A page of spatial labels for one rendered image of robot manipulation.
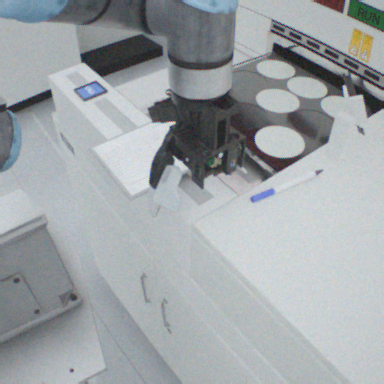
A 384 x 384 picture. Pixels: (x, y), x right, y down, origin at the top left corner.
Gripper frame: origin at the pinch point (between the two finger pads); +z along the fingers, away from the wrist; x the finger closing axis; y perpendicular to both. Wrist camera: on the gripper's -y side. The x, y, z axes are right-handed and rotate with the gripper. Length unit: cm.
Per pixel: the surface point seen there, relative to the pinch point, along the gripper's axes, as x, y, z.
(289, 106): 36.5, -11.5, 4.6
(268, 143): 22.9, -4.9, 4.6
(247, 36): 58, -48, 6
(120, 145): -4.2, -14.1, -2.5
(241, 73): 37.8, -29.1, 4.7
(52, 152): 11, -145, 94
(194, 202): -1.6, 3.1, -1.5
